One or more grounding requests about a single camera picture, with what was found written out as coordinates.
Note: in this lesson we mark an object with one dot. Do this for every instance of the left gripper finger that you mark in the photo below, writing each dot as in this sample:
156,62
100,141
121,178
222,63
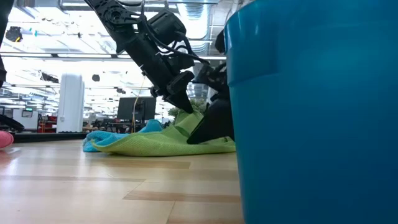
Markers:
182,93

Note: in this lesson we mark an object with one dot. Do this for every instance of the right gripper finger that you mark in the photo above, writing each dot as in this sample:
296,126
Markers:
217,121

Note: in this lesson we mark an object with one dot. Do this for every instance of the green microfiber towel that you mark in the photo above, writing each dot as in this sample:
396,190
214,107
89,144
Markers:
149,144

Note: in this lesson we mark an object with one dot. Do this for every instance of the blue microfiber towel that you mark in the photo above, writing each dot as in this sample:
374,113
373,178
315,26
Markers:
102,138

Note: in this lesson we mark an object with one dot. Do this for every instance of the teal plastic bin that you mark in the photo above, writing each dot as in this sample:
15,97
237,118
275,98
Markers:
311,124

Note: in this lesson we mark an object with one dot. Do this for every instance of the pink microfiber towel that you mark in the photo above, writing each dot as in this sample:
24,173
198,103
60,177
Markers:
4,140

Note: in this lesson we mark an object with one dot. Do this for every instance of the black office monitor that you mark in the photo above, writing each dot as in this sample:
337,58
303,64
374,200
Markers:
127,109

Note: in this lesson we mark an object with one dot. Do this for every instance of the black ceiling device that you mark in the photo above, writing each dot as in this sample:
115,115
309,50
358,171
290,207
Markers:
14,34
96,78

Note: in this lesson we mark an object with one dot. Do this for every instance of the long ceiling light bar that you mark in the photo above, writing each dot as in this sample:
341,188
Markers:
84,56

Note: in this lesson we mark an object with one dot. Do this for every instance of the white room pillar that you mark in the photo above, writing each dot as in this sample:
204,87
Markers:
71,102

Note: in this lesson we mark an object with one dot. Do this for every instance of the red tool cart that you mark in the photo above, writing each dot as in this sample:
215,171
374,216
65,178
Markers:
51,119

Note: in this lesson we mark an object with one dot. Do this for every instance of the white office cabinet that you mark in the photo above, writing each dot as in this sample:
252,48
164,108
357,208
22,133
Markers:
31,123

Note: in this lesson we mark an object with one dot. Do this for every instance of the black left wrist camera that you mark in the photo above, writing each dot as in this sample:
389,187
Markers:
166,26

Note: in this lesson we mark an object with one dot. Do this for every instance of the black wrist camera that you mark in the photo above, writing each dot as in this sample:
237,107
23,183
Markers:
220,42
166,26

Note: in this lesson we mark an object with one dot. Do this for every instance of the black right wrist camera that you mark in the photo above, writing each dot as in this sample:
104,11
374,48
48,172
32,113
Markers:
220,42

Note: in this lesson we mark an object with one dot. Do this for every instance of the silver ventilation duct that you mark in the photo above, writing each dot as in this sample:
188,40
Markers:
199,18

